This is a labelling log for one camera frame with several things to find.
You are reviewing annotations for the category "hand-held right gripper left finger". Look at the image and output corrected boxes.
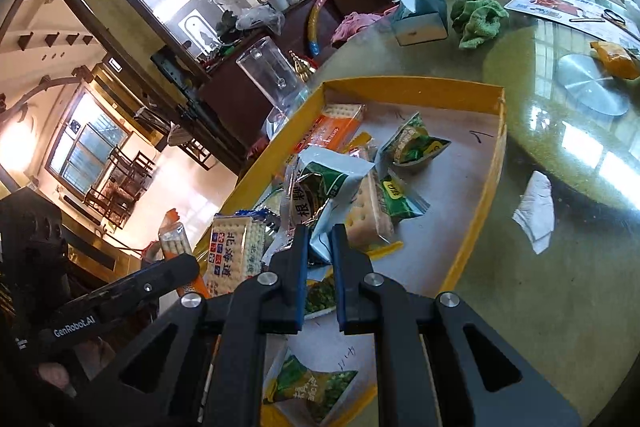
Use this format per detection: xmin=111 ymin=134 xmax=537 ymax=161
xmin=100 ymin=223 xmax=311 ymax=427

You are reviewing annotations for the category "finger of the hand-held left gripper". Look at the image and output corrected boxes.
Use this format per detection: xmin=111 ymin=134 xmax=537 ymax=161
xmin=127 ymin=253 xmax=201 ymax=308

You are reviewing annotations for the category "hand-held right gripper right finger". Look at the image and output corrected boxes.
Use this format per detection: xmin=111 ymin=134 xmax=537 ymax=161
xmin=330 ymin=223 xmax=583 ymax=427

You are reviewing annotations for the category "blue red label cracker packet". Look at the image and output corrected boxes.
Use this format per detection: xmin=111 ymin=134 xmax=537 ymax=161
xmin=202 ymin=212 xmax=268 ymax=298

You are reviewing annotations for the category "silver green snack packet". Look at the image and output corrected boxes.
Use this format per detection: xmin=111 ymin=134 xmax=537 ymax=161
xmin=280 ymin=146 xmax=376 ymax=265

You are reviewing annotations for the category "yellow cardboard tray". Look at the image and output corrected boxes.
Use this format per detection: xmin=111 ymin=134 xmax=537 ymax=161
xmin=192 ymin=77 xmax=508 ymax=427

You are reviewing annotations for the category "person's left hand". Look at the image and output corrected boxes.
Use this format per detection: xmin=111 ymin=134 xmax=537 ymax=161
xmin=37 ymin=339 xmax=118 ymax=395

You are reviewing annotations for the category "wooden chair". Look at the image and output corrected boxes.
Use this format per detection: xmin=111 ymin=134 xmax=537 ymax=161
xmin=85 ymin=147 xmax=156 ymax=228

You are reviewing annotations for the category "dark wooden sideboard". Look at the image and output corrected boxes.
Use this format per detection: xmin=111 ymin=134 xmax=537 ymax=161
xmin=197 ymin=0 xmax=401 ymax=148

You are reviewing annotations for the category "crumpled white paper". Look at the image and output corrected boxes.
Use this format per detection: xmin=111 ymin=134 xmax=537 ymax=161
xmin=512 ymin=170 xmax=556 ymax=255

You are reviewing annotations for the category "gold ornament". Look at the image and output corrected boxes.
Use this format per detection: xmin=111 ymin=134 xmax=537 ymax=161
xmin=287 ymin=51 xmax=318 ymax=82

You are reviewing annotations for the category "colourful hula hoop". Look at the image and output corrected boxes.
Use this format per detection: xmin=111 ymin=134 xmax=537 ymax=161
xmin=306 ymin=0 xmax=396 ymax=60

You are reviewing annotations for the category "pink cloth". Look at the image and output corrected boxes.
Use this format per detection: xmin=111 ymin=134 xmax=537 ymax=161
xmin=330 ymin=11 xmax=396 ymax=45

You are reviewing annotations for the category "white plastic bag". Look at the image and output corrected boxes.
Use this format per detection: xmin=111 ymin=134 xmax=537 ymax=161
xmin=235 ymin=4 xmax=286 ymax=32

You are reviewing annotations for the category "teal tissue box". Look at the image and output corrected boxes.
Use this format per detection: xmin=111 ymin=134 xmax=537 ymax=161
xmin=389 ymin=0 xmax=449 ymax=46

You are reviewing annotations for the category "green cloth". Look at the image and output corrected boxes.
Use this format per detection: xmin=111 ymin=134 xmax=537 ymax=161
xmin=450 ymin=0 xmax=511 ymax=51

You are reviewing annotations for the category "round metal disc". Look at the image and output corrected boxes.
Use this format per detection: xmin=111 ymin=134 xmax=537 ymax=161
xmin=556 ymin=53 xmax=632 ymax=118

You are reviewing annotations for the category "printed leaflet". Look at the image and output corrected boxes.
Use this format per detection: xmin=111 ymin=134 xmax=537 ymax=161
xmin=504 ymin=0 xmax=640 ymax=42

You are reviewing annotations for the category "yellow snack packet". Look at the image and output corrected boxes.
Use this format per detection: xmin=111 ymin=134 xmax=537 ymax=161
xmin=589 ymin=41 xmax=640 ymax=80

